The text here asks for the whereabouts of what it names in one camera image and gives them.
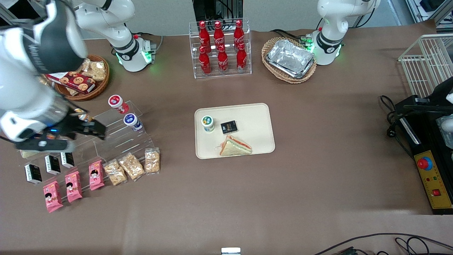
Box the grey arm base cable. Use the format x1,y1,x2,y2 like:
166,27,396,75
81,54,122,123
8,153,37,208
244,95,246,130
133,33,164,54

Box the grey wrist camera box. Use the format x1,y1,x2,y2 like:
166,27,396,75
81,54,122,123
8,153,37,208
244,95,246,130
15,139,75,153

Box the red cookie box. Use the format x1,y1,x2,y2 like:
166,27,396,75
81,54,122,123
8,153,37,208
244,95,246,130
45,71,96,94

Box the rice cracker packet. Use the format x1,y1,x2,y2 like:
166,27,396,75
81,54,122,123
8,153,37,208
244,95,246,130
103,159,127,186
118,152,145,182
144,148,161,175

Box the black and white carton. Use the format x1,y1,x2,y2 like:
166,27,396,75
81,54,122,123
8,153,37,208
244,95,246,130
60,152,75,169
45,155,61,175
24,164,42,185

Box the pink snack packet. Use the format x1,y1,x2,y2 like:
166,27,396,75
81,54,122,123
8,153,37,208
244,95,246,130
43,181,64,213
65,171,83,203
88,160,105,191

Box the grey metal shelf frame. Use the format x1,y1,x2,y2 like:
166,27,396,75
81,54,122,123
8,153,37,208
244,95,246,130
405,0,453,29

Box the clear acrylic step stand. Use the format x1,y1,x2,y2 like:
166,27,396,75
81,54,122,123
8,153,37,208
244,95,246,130
34,100,156,200

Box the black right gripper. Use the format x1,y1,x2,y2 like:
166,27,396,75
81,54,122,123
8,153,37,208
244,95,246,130
58,114,107,140

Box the red cola bottle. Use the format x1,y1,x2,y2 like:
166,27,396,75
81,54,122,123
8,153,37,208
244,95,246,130
199,46,212,76
213,21,225,47
234,19,245,45
236,42,248,73
217,44,229,74
199,21,211,50

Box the black floor cable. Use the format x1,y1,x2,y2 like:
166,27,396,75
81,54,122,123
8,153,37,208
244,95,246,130
313,233,453,255

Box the black machine with yellow panel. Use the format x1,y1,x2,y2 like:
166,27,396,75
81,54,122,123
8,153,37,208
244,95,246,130
395,76,453,215

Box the brown wicker basket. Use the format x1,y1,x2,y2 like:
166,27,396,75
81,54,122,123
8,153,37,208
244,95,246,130
53,54,110,101

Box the aluminium foil tray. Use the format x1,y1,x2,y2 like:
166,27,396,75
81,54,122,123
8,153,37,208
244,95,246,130
266,39,315,79

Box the red gum bottle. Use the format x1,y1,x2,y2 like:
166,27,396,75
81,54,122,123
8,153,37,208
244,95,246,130
108,95,130,114

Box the black equipment cabinet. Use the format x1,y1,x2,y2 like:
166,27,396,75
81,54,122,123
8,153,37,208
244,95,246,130
193,0,244,22

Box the black power cable with plug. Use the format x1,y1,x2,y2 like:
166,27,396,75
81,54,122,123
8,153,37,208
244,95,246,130
380,95,413,158

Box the wrapped triangle sandwich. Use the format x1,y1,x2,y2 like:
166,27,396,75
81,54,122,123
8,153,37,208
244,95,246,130
215,135,253,157

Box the small black snack packet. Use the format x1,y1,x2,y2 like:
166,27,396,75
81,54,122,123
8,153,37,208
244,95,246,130
220,121,238,135

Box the black arm base cable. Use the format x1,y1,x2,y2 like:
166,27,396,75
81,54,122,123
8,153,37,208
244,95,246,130
271,17,323,45

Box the white wire basket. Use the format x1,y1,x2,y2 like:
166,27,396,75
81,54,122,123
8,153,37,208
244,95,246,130
398,34,453,99

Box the beige plastic tray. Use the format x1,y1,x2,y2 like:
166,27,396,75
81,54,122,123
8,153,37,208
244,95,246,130
194,103,276,159

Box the clear acrylic bottle rack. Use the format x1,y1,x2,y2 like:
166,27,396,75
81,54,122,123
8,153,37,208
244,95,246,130
189,18,252,79

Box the green gum bottle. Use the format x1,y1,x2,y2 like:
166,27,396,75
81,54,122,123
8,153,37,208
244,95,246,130
201,115,215,133

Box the light wicker basket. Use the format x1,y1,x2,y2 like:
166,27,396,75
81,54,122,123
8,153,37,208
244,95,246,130
262,37,317,84

